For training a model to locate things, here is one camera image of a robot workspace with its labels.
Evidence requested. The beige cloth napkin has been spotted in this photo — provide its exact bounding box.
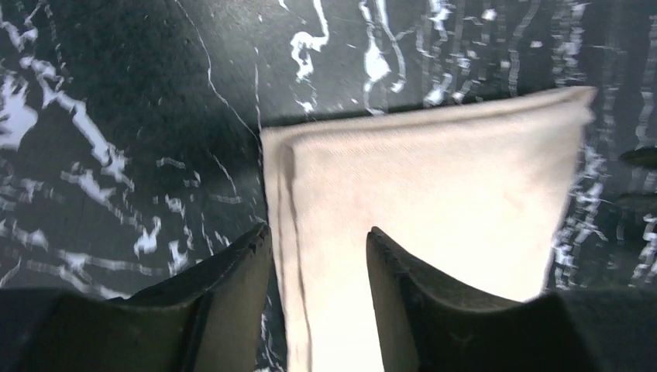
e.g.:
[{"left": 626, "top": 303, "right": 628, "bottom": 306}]
[{"left": 260, "top": 86, "right": 597, "bottom": 371}]

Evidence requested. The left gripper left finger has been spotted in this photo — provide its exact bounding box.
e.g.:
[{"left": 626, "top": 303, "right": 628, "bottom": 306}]
[{"left": 1, "top": 224, "right": 272, "bottom": 371}]

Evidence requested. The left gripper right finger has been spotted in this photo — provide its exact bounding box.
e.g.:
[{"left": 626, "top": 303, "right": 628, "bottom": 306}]
[{"left": 366, "top": 228, "right": 656, "bottom": 371}]

